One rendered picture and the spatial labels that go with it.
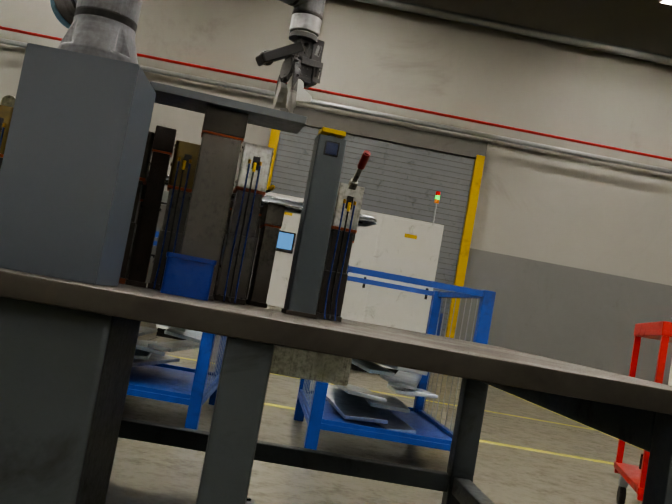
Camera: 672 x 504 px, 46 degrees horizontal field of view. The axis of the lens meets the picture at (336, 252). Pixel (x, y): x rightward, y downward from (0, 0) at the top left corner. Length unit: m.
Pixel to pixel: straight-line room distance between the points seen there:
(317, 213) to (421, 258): 8.24
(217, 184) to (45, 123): 0.52
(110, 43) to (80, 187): 0.28
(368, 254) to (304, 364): 7.57
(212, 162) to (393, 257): 8.25
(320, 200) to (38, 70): 0.73
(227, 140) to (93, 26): 0.48
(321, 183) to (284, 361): 0.76
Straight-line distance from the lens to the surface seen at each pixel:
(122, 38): 1.59
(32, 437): 1.45
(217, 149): 1.90
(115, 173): 1.47
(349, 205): 2.09
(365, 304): 10.02
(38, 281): 1.34
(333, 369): 2.51
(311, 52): 2.02
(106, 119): 1.49
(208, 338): 3.93
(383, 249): 10.06
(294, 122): 1.91
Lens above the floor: 0.74
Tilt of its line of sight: 4 degrees up
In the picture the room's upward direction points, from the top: 10 degrees clockwise
